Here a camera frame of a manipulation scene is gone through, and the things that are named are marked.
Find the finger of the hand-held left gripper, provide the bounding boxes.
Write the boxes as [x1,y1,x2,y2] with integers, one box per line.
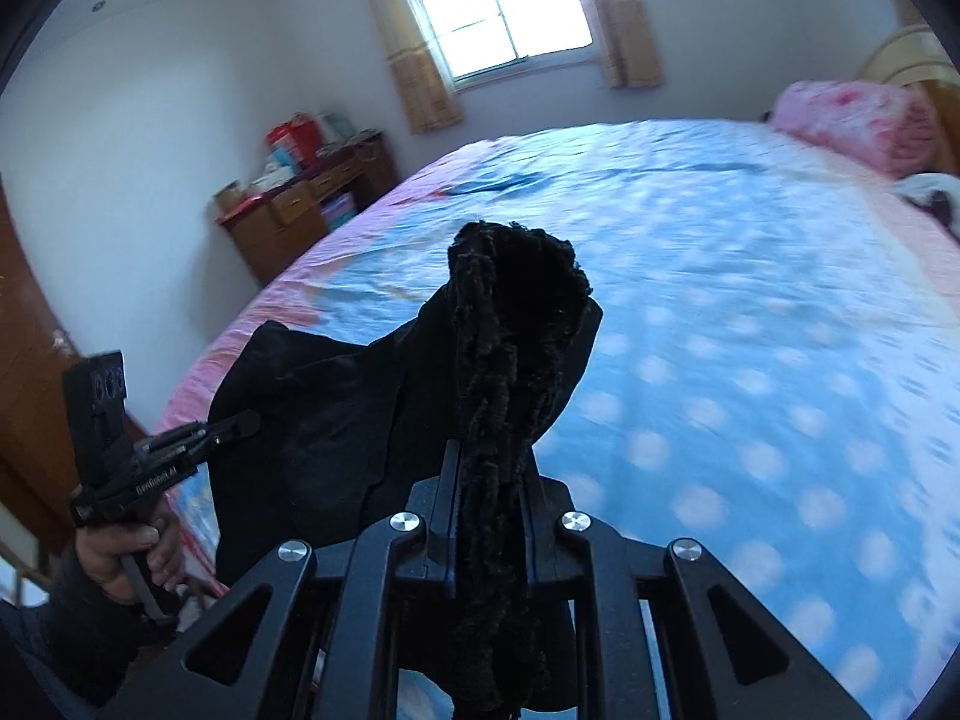
[133,411,263,460]

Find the wooden bed headboard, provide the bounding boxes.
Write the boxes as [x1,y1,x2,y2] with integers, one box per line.
[855,24,957,136]

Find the sliding glass window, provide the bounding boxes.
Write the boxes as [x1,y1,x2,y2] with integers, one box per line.
[382,0,601,91]

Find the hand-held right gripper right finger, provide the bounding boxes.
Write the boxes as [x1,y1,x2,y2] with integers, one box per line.
[525,474,875,720]

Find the patterned white pillow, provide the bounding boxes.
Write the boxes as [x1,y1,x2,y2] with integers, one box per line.
[896,172,960,241]

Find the pink floral blanket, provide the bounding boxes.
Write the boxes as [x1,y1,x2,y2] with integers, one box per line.
[771,79,942,179]

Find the person's left forearm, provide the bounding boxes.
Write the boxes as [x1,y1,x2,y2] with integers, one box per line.
[0,540,162,710]

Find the blue polka dot bed sheet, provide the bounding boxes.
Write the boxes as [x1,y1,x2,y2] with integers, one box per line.
[154,116,960,720]

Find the wooden desk with drawers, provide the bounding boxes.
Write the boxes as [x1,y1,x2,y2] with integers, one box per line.
[214,131,402,286]

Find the black pants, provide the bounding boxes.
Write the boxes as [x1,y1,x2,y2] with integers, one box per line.
[206,219,605,720]

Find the beige patterned curtain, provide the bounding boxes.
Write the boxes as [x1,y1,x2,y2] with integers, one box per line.
[559,0,665,89]
[351,0,466,134]

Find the cardboard box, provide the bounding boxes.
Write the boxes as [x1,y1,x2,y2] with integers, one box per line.
[212,180,254,217]

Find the person's left hand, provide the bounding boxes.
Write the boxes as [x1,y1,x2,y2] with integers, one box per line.
[77,516,186,606]

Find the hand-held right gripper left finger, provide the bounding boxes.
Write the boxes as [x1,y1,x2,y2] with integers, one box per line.
[97,439,462,720]

